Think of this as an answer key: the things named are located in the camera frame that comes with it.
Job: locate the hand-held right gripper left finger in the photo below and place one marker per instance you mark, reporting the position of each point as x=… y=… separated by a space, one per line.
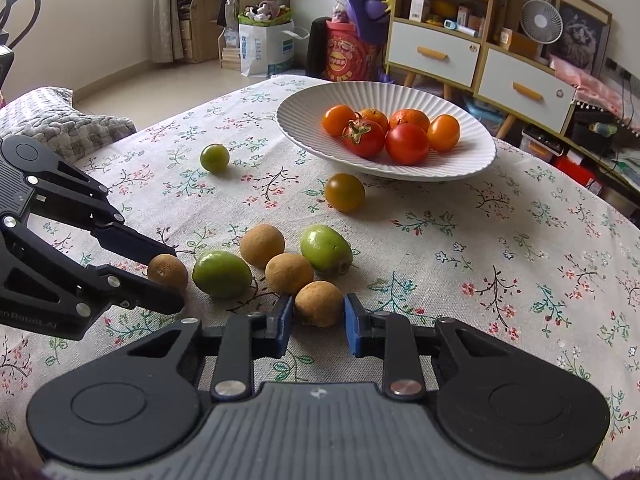
x=280 y=327

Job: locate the beige curtain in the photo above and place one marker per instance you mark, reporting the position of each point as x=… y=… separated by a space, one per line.
x=167 y=10

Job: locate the black flat panel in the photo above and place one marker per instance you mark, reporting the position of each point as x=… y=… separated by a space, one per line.
x=317 y=50

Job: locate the yellow round container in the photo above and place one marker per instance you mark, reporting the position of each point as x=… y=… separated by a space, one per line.
x=444 y=10

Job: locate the large orange mandarin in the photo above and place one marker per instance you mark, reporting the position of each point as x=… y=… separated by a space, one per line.
x=409 y=119

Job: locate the framed cat picture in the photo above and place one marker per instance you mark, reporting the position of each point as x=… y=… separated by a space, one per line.
x=582 y=35

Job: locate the floral tablecloth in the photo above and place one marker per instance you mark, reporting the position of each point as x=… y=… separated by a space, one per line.
x=475 y=260

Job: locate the white ribbed plate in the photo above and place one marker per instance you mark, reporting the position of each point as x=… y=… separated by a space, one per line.
x=310 y=132

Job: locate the pink cloth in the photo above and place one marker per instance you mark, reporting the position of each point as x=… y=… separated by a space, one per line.
x=590 y=85

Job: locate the tall wooden cabinet white drawer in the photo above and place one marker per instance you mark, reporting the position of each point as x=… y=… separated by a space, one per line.
x=432 y=52

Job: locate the brown longan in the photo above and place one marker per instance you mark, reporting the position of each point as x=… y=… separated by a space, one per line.
x=262 y=245
x=318 y=303
x=289 y=273
x=167 y=271

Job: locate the red snack bucket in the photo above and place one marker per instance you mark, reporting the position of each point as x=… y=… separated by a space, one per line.
x=350 y=60

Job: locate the low wooden cabinet white drawer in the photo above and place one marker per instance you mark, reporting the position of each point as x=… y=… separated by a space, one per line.
x=520 y=87

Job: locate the red box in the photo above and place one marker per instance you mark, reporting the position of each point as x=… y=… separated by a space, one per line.
x=575 y=172

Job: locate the black lidded storage box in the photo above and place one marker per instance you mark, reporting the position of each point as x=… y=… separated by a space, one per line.
x=540 y=142

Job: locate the white blue thermometer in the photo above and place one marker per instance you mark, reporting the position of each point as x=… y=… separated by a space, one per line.
x=462 y=29

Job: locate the white paper bag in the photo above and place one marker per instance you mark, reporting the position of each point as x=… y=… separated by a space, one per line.
x=267 y=50

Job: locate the small green tomato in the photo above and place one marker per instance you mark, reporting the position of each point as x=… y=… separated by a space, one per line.
x=215 y=158

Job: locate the purple plush toy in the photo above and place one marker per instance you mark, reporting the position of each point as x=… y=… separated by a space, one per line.
x=367 y=5

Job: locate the green jujube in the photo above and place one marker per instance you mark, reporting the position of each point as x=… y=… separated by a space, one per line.
x=326 y=249
x=221 y=274

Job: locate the plush toys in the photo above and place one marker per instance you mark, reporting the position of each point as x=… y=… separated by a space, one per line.
x=265 y=11

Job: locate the red tomato with green stem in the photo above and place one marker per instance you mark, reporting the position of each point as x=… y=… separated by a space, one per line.
x=365 y=141

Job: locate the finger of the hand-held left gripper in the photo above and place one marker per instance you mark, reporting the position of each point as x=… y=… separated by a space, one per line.
x=150 y=292
x=135 y=245

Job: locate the green-orange tomato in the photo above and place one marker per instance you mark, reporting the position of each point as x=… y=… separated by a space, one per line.
x=344 y=192

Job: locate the small orange mandarin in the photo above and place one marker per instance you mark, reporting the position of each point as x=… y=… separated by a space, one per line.
x=374 y=117

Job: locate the blue lidded storage box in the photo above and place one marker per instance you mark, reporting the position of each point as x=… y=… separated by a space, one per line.
x=482 y=112

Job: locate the cardboard box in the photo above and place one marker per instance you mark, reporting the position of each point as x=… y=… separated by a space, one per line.
x=520 y=44

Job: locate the white carton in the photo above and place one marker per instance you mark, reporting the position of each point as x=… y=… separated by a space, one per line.
x=420 y=7

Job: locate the orange tomato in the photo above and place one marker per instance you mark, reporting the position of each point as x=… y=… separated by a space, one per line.
x=336 y=119
x=443 y=132

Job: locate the long wooden bench white drawers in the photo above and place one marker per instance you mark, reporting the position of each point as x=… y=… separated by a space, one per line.
x=622 y=172

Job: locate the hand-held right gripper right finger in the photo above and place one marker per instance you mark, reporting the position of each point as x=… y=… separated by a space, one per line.
x=356 y=327

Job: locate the grey quilted cushion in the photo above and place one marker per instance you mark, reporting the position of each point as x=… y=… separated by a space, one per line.
x=65 y=120

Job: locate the wall socket strip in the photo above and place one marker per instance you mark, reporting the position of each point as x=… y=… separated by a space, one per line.
x=622 y=69

